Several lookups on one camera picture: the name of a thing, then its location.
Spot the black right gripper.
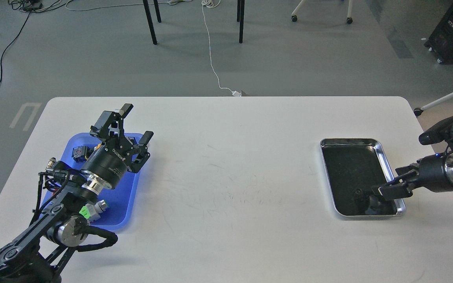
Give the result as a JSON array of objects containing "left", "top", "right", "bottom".
[{"left": 371, "top": 154, "right": 453, "bottom": 200}]

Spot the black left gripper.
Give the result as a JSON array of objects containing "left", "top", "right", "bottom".
[{"left": 81, "top": 103, "right": 153, "bottom": 191}]

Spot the small black gear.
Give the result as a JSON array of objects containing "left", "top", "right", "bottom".
[{"left": 354, "top": 189, "right": 365, "bottom": 199}]

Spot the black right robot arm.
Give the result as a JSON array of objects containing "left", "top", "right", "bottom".
[{"left": 363, "top": 116, "right": 453, "bottom": 200}]

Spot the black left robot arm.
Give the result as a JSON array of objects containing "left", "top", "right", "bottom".
[{"left": 0, "top": 103, "right": 153, "bottom": 283}]

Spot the green white connector part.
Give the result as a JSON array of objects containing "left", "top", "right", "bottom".
[{"left": 79, "top": 200, "right": 109, "bottom": 222}]

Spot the silver metal tray black mat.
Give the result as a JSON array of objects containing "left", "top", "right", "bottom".
[{"left": 320, "top": 138, "right": 406, "bottom": 219}]

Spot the blue plastic tray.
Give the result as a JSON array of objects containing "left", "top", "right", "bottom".
[{"left": 60, "top": 132, "right": 140, "bottom": 232}]

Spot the black table leg left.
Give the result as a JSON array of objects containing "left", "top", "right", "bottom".
[{"left": 143, "top": 0, "right": 162, "bottom": 45}]

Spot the black table leg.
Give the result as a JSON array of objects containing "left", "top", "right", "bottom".
[
  {"left": 237, "top": 0, "right": 246, "bottom": 44},
  {"left": 143, "top": 0, "right": 162, "bottom": 45}
]

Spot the white office chair base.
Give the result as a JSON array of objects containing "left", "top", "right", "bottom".
[{"left": 291, "top": 0, "right": 355, "bottom": 25}]

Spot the black table leg right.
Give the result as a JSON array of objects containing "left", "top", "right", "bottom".
[{"left": 237, "top": 0, "right": 246, "bottom": 44}]

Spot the blue black switch part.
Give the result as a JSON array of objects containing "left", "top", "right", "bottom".
[{"left": 71, "top": 145, "right": 92, "bottom": 163}]

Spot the white floor cable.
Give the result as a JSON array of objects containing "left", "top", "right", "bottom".
[{"left": 202, "top": 0, "right": 242, "bottom": 97}]

